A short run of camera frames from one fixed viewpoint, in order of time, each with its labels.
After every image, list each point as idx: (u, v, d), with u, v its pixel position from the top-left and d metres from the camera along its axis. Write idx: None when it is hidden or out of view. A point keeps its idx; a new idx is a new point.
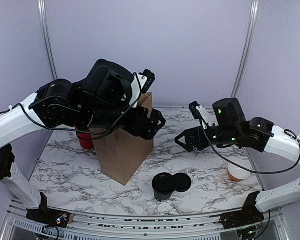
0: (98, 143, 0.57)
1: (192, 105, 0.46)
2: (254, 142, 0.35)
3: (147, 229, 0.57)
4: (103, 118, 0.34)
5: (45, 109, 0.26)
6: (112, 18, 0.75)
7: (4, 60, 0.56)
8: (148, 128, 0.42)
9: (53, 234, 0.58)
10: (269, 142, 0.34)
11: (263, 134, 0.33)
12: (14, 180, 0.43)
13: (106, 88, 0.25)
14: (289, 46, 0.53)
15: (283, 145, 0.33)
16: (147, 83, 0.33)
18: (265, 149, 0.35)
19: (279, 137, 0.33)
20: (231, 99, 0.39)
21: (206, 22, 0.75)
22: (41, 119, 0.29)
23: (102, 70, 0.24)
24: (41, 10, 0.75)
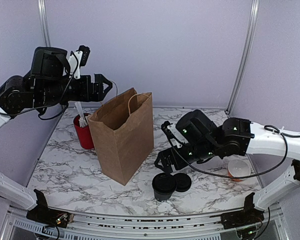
0: (98, 144, 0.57)
1: (163, 126, 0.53)
2: (235, 148, 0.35)
3: (147, 229, 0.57)
4: (55, 95, 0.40)
5: (6, 99, 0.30)
6: (112, 18, 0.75)
7: (4, 60, 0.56)
8: (97, 92, 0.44)
9: (53, 235, 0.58)
10: (250, 143, 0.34)
11: (243, 138, 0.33)
12: None
13: (47, 65, 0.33)
14: (289, 46, 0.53)
15: (267, 143, 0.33)
16: (84, 55, 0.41)
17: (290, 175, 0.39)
18: (248, 150, 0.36)
19: (260, 136, 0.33)
20: (192, 113, 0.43)
21: (206, 21, 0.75)
22: (7, 111, 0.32)
23: (40, 53, 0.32)
24: (41, 10, 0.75)
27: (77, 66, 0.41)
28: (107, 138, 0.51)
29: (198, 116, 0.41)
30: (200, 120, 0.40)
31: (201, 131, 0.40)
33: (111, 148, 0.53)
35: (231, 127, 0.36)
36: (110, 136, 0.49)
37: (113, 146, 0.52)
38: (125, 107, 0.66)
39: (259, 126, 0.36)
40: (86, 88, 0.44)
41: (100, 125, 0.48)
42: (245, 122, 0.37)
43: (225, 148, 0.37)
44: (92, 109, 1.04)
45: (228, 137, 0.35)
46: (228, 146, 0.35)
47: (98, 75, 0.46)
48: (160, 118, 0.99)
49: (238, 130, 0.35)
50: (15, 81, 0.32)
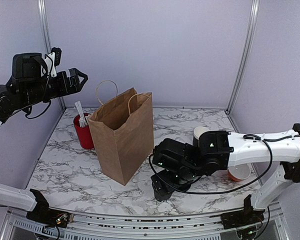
0: (98, 144, 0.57)
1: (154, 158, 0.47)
2: (215, 166, 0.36)
3: (147, 229, 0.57)
4: (38, 94, 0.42)
5: None
6: (112, 17, 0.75)
7: (4, 60, 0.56)
8: (75, 85, 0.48)
9: (53, 235, 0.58)
10: (231, 156, 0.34)
11: (221, 154, 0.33)
12: None
13: (27, 68, 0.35)
14: (289, 46, 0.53)
15: (250, 152, 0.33)
16: (57, 56, 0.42)
17: (280, 175, 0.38)
18: (230, 163, 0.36)
19: (241, 148, 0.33)
20: (164, 141, 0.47)
21: (206, 21, 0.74)
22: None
23: (19, 58, 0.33)
24: (41, 10, 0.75)
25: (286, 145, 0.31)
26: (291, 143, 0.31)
27: (52, 66, 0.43)
28: (107, 138, 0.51)
29: (167, 147, 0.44)
30: (171, 150, 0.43)
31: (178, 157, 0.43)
33: (111, 148, 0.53)
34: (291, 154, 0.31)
35: (208, 144, 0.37)
36: (110, 137, 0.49)
37: (114, 146, 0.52)
38: (125, 107, 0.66)
39: (237, 136, 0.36)
40: (64, 83, 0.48)
41: (100, 125, 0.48)
42: (223, 134, 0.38)
43: (206, 169, 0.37)
44: (92, 109, 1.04)
45: (207, 156, 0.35)
46: (209, 166, 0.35)
47: (72, 69, 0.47)
48: (160, 118, 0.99)
49: (215, 147, 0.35)
50: None
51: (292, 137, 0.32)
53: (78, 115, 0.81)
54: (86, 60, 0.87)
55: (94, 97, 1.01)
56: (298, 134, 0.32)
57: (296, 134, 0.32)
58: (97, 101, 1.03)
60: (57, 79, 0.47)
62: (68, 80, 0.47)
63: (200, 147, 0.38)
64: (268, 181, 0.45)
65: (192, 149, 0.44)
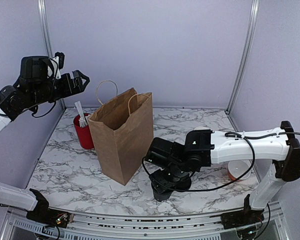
0: (98, 144, 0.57)
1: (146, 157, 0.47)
2: (198, 163, 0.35)
3: (147, 229, 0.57)
4: (44, 94, 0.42)
5: (9, 104, 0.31)
6: (112, 18, 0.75)
7: (4, 60, 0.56)
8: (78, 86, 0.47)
9: (53, 235, 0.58)
10: (212, 154, 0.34)
11: (202, 151, 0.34)
12: None
13: (36, 69, 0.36)
14: (289, 46, 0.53)
15: (233, 149, 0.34)
16: (60, 60, 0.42)
17: (272, 174, 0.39)
18: (214, 161, 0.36)
19: (222, 145, 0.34)
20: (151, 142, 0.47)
21: (206, 22, 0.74)
22: (7, 116, 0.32)
23: (28, 62, 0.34)
24: (41, 10, 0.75)
25: (270, 142, 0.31)
26: (275, 141, 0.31)
27: (56, 68, 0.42)
28: (108, 138, 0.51)
29: (155, 145, 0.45)
30: (158, 147, 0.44)
31: (165, 154, 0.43)
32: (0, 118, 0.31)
33: (111, 148, 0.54)
34: (276, 152, 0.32)
35: (191, 142, 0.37)
36: (110, 137, 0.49)
37: (114, 146, 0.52)
38: (125, 107, 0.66)
39: (220, 134, 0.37)
40: (68, 84, 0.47)
41: (100, 126, 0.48)
42: (206, 132, 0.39)
43: (190, 166, 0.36)
44: (92, 109, 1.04)
45: (190, 152, 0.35)
46: (192, 162, 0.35)
47: (75, 71, 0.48)
48: (160, 118, 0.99)
49: (198, 144, 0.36)
50: (9, 88, 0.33)
51: (277, 135, 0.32)
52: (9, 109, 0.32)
53: (78, 115, 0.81)
54: (86, 60, 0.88)
55: (94, 97, 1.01)
56: (284, 131, 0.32)
57: (282, 132, 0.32)
58: (97, 101, 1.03)
60: (61, 81, 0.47)
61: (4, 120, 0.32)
62: (73, 81, 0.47)
63: (185, 145, 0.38)
64: (262, 181, 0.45)
65: (178, 146, 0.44)
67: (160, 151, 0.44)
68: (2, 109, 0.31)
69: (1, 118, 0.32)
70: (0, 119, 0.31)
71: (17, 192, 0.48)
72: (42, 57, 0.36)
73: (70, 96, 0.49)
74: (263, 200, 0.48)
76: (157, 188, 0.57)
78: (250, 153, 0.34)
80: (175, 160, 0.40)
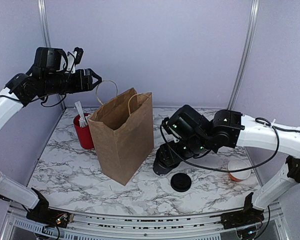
0: (98, 144, 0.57)
1: (163, 122, 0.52)
2: (224, 140, 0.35)
3: (147, 229, 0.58)
4: (54, 85, 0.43)
5: (22, 89, 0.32)
6: (113, 18, 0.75)
7: (4, 60, 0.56)
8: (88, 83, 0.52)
9: (53, 235, 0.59)
10: (240, 136, 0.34)
11: (232, 129, 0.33)
12: (4, 180, 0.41)
13: (51, 59, 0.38)
14: (289, 46, 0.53)
15: (258, 136, 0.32)
16: (78, 55, 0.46)
17: (284, 173, 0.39)
18: (238, 143, 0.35)
19: (251, 128, 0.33)
20: (181, 109, 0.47)
21: (206, 21, 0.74)
22: (21, 101, 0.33)
23: (44, 51, 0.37)
24: (41, 10, 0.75)
25: (293, 137, 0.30)
26: (299, 137, 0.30)
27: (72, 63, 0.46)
28: (107, 138, 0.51)
29: (186, 112, 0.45)
30: (188, 115, 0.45)
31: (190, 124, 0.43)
32: (13, 103, 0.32)
33: (111, 148, 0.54)
34: (296, 150, 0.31)
35: (222, 118, 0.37)
36: (110, 137, 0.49)
37: (114, 146, 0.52)
38: (125, 107, 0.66)
39: (247, 118, 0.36)
40: (81, 80, 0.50)
41: (100, 126, 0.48)
42: (236, 114, 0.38)
43: (216, 141, 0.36)
44: (92, 109, 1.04)
45: (219, 128, 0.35)
46: (220, 138, 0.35)
47: (88, 69, 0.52)
48: (160, 118, 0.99)
49: (228, 122, 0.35)
50: (22, 75, 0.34)
51: None
52: (22, 94, 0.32)
53: (78, 115, 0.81)
54: (86, 60, 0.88)
55: (94, 97, 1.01)
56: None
57: None
58: (97, 101, 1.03)
60: (74, 76, 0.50)
61: (16, 105, 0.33)
62: (85, 77, 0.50)
63: (214, 122, 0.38)
64: (271, 180, 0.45)
65: (207, 122, 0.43)
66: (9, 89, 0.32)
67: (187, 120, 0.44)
68: (15, 93, 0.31)
69: (13, 103, 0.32)
70: (13, 104, 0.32)
71: (22, 187, 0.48)
72: (57, 48, 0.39)
73: (81, 91, 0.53)
74: (265, 199, 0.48)
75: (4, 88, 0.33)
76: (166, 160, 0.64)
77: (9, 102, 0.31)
78: (273, 145, 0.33)
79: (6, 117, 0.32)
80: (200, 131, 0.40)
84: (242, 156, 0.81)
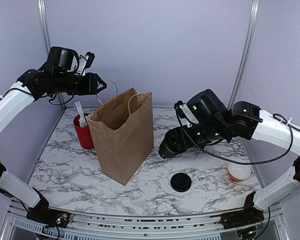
0: (97, 144, 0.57)
1: (176, 106, 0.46)
2: (242, 130, 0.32)
3: (147, 229, 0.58)
4: (63, 84, 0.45)
5: (34, 84, 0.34)
6: (113, 18, 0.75)
7: (4, 60, 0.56)
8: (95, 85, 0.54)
9: (53, 235, 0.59)
10: (257, 128, 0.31)
11: (251, 120, 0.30)
12: (9, 176, 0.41)
13: (64, 58, 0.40)
14: (289, 47, 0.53)
15: (275, 133, 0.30)
16: (89, 59, 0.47)
17: (290, 175, 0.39)
18: (253, 136, 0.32)
19: (269, 123, 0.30)
20: (203, 92, 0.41)
21: (206, 22, 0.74)
22: (33, 95, 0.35)
23: (58, 51, 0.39)
24: (41, 10, 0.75)
25: None
26: None
27: (82, 65, 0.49)
28: (108, 138, 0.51)
29: (209, 96, 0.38)
30: (210, 99, 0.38)
31: (211, 109, 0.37)
32: (25, 95, 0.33)
33: (111, 147, 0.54)
34: None
35: (241, 108, 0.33)
36: (110, 137, 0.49)
37: (113, 146, 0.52)
38: (126, 107, 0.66)
39: (267, 113, 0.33)
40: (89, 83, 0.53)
41: (99, 126, 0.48)
42: (255, 107, 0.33)
43: (233, 130, 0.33)
44: (92, 109, 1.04)
45: (238, 117, 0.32)
46: (238, 128, 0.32)
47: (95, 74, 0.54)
48: (160, 118, 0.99)
49: (248, 112, 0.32)
50: (34, 71, 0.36)
51: None
52: (35, 89, 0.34)
53: (78, 115, 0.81)
54: None
55: (94, 97, 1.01)
56: None
57: None
58: (98, 101, 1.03)
60: (84, 78, 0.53)
61: (27, 98, 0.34)
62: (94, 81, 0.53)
63: (233, 111, 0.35)
64: (276, 180, 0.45)
65: (228, 110, 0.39)
66: (21, 83, 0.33)
67: (209, 106, 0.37)
68: (29, 87, 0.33)
69: (25, 96, 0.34)
70: (25, 97, 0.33)
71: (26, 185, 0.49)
72: (70, 49, 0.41)
73: (88, 94, 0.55)
74: (267, 201, 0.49)
75: (15, 82, 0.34)
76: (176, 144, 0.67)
77: (23, 95, 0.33)
78: (286, 144, 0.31)
79: (17, 110, 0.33)
80: (221, 119, 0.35)
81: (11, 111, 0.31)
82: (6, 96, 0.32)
84: (242, 156, 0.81)
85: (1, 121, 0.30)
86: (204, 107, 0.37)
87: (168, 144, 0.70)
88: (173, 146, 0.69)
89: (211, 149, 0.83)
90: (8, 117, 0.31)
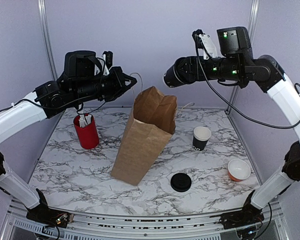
0: (135, 150, 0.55)
1: (195, 34, 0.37)
2: (261, 77, 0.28)
3: (147, 229, 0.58)
4: (88, 92, 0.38)
5: (49, 100, 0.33)
6: (113, 18, 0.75)
7: (4, 61, 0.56)
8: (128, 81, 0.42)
9: (53, 235, 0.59)
10: (277, 84, 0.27)
11: (277, 73, 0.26)
12: (9, 177, 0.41)
13: (80, 67, 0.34)
14: (289, 47, 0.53)
15: (290, 99, 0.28)
16: (107, 58, 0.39)
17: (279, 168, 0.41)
18: (269, 91, 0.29)
19: (290, 87, 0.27)
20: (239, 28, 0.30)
21: (206, 22, 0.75)
22: (44, 109, 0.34)
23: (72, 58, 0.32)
24: (41, 10, 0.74)
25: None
26: None
27: (104, 65, 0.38)
28: (152, 141, 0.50)
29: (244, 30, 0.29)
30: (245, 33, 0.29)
31: (241, 45, 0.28)
32: (35, 111, 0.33)
33: (153, 149, 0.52)
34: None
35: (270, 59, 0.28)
36: (158, 140, 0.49)
37: (159, 146, 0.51)
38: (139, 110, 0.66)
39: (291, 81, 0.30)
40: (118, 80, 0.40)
41: (145, 128, 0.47)
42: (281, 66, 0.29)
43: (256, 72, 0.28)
44: (92, 109, 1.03)
45: (263, 62, 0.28)
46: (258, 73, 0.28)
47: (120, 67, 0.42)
48: None
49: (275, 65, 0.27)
50: (52, 85, 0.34)
51: None
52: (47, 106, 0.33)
53: (78, 115, 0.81)
54: None
55: None
56: None
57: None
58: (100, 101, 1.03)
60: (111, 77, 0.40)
61: (39, 114, 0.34)
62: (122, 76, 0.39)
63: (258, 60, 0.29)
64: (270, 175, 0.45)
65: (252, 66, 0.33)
66: (36, 96, 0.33)
67: (240, 41, 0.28)
68: (40, 102, 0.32)
69: (37, 111, 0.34)
70: (34, 113, 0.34)
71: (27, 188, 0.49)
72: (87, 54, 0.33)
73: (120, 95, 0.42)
74: (264, 196, 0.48)
75: (33, 92, 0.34)
76: (187, 74, 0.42)
77: (33, 109, 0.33)
78: (295, 118, 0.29)
79: (26, 121, 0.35)
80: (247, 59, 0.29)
81: (17, 122, 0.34)
82: (19, 105, 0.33)
84: (242, 156, 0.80)
85: (5, 129, 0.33)
86: (233, 40, 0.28)
87: (176, 72, 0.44)
88: (183, 76, 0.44)
89: (211, 149, 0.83)
90: (14, 127, 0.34)
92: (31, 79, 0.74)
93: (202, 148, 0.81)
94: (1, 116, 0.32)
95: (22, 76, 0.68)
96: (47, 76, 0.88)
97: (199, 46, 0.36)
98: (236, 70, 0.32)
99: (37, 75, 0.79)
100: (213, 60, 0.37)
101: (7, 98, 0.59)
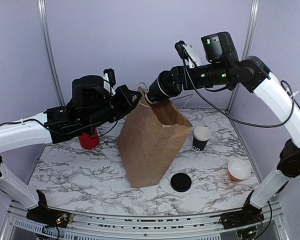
0: (154, 154, 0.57)
1: (177, 45, 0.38)
2: (247, 77, 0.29)
3: (147, 229, 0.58)
4: (99, 118, 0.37)
5: (60, 127, 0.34)
6: (114, 18, 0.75)
7: (3, 60, 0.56)
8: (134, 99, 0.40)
9: (53, 235, 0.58)
10: (262, 83, 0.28)
11: (260, 72, 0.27)
12: (5, 179, 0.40)
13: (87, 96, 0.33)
14: (290, 47, 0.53)
15: (277, 96, 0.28)
16: (109, 76, 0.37)
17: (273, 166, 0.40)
18: (255, 91, 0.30)
19: (274, 85, 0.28)
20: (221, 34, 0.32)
21: (206, 22, 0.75)
22: (51, 135, 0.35)
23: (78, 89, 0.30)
24: (41, 10, 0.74)
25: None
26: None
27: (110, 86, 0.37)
28: (173, 139, 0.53)
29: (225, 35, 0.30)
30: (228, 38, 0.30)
31: (224, 48, 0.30)
32: (43, 134, 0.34)
33: (175, 145, 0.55)
34: (298, 135, 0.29)
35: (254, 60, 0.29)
36: (180, 136, 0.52)
37: (181, 141, 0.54)
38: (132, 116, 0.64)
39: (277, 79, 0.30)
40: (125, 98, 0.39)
41: (168, 129, 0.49)
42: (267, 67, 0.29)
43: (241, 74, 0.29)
44: None
45: (246, 64, 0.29)
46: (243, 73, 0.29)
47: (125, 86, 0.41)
48: None
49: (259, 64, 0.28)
50: (62, 114, 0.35)
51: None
52: (56, 132, 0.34)
53: None
54: (86, 60, 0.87)
55: None
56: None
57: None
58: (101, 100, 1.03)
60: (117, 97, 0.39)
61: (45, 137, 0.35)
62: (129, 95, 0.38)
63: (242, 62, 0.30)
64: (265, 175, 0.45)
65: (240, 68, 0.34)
66: (46, 119, 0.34)
67: (223, 45, 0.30)
68: (50, 128, 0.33)
69: (43, 134, 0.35)
70: (41, 135, 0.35)
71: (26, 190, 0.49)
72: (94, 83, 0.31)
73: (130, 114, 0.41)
74: (263, 195, 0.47)
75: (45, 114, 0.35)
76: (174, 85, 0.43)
77: (41, 131, 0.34)
78: (284, 115, 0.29)
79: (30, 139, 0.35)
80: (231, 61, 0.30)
81: (21, 138, 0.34)
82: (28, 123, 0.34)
84: (242, 156, 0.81)
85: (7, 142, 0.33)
86: (216, 46, 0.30)
87: (162, 85, 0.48)
88: (169, 88, 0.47)
89: (211, 149, 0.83)
90: (16, 140, 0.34)
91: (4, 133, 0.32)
92: (31, 79, 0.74)
93: (202, 148, 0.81)
94: (8, 130, 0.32)
95: (22, 76, 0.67)
96: (47, 76, 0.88)
97: (184, 56, 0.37)
98: (225, 73, 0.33)
99: (36, 75, 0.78)
100: (199, 68, 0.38)
101: (7, 98, 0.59)
